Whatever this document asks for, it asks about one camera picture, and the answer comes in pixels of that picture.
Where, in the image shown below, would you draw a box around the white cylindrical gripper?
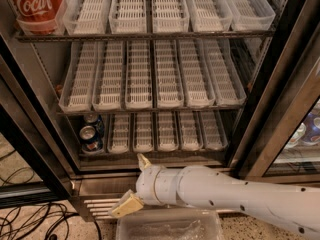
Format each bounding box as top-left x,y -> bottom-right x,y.
108,153 -> 180,218

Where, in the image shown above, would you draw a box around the blue pepsi can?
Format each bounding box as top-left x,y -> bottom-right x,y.
79,126 -> 103,153
83,114 -> 105,137

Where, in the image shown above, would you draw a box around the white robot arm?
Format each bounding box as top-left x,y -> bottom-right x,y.
109,153 -> 320,240

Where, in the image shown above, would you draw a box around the left glass fridge door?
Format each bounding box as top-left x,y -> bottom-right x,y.
0,38 -> 72,208

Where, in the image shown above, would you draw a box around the glass fridge door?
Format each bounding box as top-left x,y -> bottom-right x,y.
0,38 -> 72,208
229,0 -> 320,180

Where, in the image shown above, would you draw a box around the stainless steel fridge cabinet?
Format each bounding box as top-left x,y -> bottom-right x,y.
0,0 -> 319,232

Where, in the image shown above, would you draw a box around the right glass fridge door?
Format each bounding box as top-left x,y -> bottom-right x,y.
229,0 -> 320,180

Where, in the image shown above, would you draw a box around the white green can behind door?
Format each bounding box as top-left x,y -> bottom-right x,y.
285,123 -> 306,149

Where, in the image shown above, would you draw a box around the blue can behind door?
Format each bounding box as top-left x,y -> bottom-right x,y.
301,111 -> 320,146

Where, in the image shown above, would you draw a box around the red Coca-Cola can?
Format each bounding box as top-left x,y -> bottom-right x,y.
4,0 -> 65,35

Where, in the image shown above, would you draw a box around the clear plastic container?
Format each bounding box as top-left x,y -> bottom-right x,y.
116,208 -> 225,240

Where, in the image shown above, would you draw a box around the black floor cables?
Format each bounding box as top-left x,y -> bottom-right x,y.
0,149 -> 103,240

